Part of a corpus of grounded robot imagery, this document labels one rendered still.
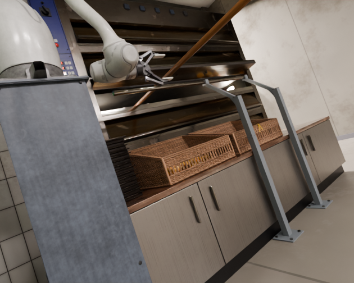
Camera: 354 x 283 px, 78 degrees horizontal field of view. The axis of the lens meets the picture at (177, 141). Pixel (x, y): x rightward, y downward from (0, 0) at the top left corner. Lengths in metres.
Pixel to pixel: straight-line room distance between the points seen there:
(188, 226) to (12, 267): 0.91
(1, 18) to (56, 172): 0.40
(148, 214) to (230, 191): 0.53
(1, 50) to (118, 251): 0.56
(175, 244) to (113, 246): 0.56
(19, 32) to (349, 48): 4.41
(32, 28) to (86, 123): 0.28
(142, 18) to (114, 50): 1.30
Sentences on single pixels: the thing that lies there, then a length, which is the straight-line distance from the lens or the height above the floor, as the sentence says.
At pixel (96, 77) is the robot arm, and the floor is 1.16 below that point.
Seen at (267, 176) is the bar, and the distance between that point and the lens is 1.52.
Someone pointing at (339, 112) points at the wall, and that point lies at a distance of 4.69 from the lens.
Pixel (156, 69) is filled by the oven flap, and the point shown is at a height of 1.39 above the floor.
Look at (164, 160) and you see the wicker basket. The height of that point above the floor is 0.72.
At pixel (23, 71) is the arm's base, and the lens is 0.67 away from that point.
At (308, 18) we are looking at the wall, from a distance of 4.87.
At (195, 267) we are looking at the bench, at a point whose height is 0.19.
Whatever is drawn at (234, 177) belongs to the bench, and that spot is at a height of 0.48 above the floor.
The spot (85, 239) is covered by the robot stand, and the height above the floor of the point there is 0.61.
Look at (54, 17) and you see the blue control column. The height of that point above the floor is 1.87.
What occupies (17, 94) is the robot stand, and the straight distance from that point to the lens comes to 0.61.
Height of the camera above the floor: 0.73
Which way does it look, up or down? 3 degrees up
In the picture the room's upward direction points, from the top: 19 degrees counter-clockwise
